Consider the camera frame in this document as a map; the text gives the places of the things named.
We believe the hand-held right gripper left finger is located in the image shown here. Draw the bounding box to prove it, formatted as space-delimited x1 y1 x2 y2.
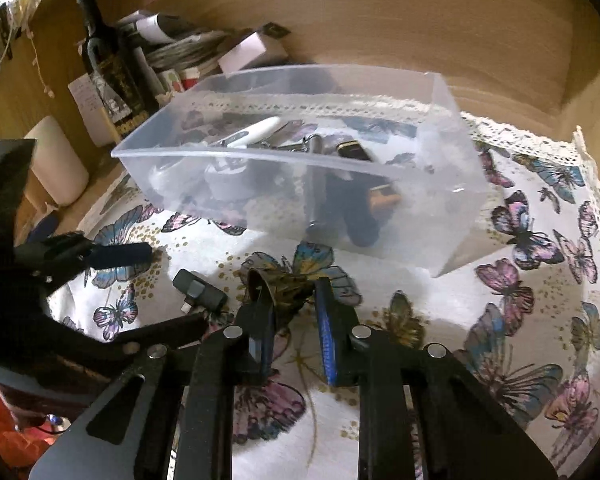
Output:
27 272 281 480

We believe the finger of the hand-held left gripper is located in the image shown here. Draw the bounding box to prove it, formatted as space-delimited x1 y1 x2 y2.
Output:
15 232 153 291
95 312 211 361

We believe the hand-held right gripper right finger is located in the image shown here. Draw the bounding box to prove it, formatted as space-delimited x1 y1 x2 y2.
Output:
312 276 558 480

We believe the black charging adapter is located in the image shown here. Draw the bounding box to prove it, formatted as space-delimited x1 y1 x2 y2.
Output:
172 268 229 317

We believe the short black tube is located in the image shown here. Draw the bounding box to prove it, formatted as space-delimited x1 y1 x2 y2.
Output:
240 260 321 321

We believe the white oval compact mirror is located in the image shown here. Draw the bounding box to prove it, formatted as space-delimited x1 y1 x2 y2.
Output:
150 116 283 211

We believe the silver metal pen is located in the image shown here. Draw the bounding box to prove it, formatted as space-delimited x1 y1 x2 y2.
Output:
302 134 331 235

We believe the clear plastic storage box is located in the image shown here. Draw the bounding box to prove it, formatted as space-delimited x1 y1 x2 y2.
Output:
111 64 491 278

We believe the cream cylindrical container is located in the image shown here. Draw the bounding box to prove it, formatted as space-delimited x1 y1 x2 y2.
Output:
24 115 90 207

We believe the butterfly printed tablecloth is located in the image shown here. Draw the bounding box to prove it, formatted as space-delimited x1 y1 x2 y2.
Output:
45 95 600 480

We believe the white paper card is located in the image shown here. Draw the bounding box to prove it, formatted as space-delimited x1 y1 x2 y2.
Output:
67 74 118 148

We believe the dark wine bottle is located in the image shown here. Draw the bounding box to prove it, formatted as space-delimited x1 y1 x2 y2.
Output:
76 0 151 137

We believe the orange garment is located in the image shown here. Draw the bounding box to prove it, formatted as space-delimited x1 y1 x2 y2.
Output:
0 380 61 471

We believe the stack of books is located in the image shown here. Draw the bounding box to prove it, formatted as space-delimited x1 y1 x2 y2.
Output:
120 30 231 106

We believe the rolled magazine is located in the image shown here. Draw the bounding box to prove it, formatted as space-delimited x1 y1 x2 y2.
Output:
117 12 201 46

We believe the small white box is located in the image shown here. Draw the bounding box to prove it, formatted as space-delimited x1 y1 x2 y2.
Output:
217 31 288 75

